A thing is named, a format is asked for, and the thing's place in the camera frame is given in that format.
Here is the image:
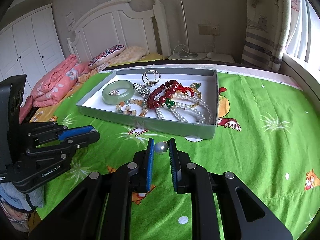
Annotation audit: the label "white shallow cardboard box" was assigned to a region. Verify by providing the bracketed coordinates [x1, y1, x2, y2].
[76, 68, 219, 141]

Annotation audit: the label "pink floral quilt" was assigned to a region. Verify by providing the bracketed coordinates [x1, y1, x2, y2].
[19, 54, 98, 125]

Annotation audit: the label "printed striped curtain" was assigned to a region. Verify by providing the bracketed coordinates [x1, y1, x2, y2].
[241, 0, 320, 72]

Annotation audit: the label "wall socket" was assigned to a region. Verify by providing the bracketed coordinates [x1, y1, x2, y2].
[198, 24, 221, 36]

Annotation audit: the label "red knotted cord bracelet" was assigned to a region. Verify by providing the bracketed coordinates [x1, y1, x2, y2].
[175, 82, 199, 98]

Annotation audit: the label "multicolour agate bead bracelet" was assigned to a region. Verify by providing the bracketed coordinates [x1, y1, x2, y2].
[115, 97, 149, 118]

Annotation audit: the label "gold bangle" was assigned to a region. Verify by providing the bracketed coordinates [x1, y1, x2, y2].
[172, 90, 204, 109]

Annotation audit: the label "white nightstand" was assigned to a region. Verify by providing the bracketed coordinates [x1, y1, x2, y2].
[167, 52, 237, 64]

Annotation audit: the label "person's left forearm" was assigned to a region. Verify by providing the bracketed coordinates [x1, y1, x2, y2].
[0, 184, 33, 233]

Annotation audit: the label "large pearl pendant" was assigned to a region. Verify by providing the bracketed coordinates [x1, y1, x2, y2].
[153, 141, 173, 156]

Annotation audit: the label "person's left hand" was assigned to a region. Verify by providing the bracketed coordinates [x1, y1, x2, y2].
[24, 186, 46, 209]

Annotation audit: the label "wall switch panel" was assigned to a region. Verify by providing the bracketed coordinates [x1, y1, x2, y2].
[65, 11, 77, 32]

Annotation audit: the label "silver brooch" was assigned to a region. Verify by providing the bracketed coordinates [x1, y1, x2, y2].
[132, 82, 153, 101]

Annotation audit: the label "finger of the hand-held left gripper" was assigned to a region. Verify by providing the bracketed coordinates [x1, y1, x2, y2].
[26, 131, 101, 159]
[19, 121, 95, 146]

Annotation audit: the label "embroidered pillow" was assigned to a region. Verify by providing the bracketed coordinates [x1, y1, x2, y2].
[88, 44, 126, 69]

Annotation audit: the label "gold interlocked rings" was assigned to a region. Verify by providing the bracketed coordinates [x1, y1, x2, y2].
[142, 69, 161, 86]

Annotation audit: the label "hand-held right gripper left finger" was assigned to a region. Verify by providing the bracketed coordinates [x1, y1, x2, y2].
[29, 138, 155, 240]

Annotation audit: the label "pale green jade bangle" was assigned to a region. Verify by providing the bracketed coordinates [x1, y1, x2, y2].
[101, 80, 134, 104]

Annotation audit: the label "white pearl necklace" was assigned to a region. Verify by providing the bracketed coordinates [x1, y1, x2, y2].
[154, 92, 214, 126]

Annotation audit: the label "dark red bead bracelet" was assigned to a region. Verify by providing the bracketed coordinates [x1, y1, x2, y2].
[146, 79, 181, 110]

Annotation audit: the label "white wardrobe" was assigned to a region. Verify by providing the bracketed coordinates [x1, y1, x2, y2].
[0, 4, 65, 91]

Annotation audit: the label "white slim lamp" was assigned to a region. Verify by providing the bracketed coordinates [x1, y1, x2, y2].
[172, 1, 206, 59]

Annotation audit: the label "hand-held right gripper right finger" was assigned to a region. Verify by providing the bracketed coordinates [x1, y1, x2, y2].
[168, 137, 293, 240]

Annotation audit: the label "white bed headboard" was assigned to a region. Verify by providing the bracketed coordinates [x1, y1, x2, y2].
[67, 0, 171, 62]

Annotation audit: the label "beige fluffy blanket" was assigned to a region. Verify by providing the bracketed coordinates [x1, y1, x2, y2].
[105, 46, 147, 66]

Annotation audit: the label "white window sill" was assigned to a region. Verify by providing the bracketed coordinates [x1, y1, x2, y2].
[281, 52, 320, 94]

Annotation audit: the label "green cartoon cloth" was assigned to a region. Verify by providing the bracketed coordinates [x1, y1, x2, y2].
[37, 59, 320, 240]

